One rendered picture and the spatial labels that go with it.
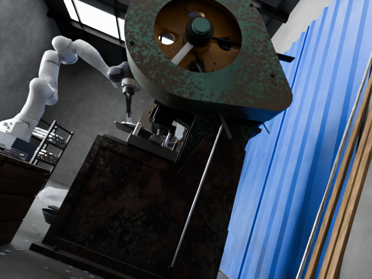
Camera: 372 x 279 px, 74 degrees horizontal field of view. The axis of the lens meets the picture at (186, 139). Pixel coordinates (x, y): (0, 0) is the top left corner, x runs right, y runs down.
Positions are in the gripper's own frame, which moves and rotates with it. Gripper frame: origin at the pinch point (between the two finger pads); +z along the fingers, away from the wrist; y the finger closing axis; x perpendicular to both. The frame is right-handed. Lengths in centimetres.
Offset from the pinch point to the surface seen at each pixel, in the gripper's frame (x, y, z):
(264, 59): 77, 39, -22
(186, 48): 33, 35, -29
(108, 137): -10.4, 16.6, 16.7
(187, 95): 31.1, 37.6, 0.4
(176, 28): 29, 30, -45
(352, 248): 111, 36, 82
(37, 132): -132, -213, -51
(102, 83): -114, -680, -353
